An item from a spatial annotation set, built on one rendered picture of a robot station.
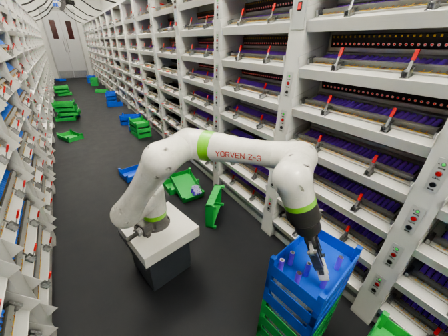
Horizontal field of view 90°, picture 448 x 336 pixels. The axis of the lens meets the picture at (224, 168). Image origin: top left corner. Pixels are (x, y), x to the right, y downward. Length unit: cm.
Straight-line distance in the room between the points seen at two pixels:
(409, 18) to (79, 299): 186
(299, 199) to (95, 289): 126
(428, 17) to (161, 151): 92
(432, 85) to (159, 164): 90
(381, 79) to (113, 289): 161
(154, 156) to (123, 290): 95
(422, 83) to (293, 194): 59
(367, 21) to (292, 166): 67
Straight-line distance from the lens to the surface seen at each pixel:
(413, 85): 102
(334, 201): 125
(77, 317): 152
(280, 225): 160
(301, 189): 62
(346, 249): 106
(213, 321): 135
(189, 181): 213
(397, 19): 106
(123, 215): 103
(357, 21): 112
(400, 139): 104
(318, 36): 133
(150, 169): 75
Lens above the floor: 120
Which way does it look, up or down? 28 degrees down
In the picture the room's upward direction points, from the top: 2 degrees clockwise
